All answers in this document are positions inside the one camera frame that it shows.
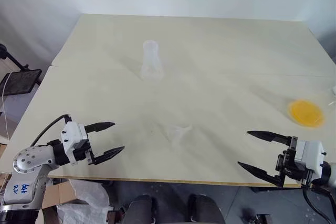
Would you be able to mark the white plastic bag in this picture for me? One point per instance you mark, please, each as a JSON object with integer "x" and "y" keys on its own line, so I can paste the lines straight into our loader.
{"x": 89, "y": 197}

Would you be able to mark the clear plastic flask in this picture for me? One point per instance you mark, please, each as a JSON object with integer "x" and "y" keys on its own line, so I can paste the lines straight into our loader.
{"x": 152, "y": 64}

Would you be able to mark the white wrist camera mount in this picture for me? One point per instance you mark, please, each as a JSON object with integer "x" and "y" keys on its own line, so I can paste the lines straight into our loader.
{"x": 311, "y": 155}
{"x": 72, "y": 134}

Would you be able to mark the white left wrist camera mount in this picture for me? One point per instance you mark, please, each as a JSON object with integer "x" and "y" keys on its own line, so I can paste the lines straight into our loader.
{"x": 72, "y": 134}

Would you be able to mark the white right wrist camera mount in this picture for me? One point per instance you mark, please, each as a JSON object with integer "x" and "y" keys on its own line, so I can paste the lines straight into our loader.
{"x": 311, "y": 155}

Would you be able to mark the small black device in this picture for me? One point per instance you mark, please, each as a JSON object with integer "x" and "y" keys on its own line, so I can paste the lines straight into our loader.
{"x": 257, "y": 218}

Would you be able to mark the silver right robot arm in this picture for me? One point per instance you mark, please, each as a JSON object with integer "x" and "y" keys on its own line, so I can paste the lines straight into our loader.
{"x": 324, "y": 172}

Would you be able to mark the brown cardboard box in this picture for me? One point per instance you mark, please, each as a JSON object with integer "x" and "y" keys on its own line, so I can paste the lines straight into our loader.
{"x": 59, "y": 192}

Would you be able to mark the black tablet screen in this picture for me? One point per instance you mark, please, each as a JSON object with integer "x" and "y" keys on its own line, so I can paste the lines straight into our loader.
{"x": 18, "y": 82}

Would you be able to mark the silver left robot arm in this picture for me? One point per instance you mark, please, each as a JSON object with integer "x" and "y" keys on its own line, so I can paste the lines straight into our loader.
{"x": 29, "y": 161}

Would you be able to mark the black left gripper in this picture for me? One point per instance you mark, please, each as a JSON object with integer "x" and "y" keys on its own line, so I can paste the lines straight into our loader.
{"x": 82, "y": 151}

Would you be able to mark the dark rounded shape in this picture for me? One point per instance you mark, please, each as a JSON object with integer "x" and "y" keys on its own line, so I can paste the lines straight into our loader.
{"x": 206, "y": 209}
{"x": 140, "y": 209}

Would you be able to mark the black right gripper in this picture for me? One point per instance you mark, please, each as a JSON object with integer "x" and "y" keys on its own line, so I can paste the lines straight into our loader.
{"x": 286, "y": 165}

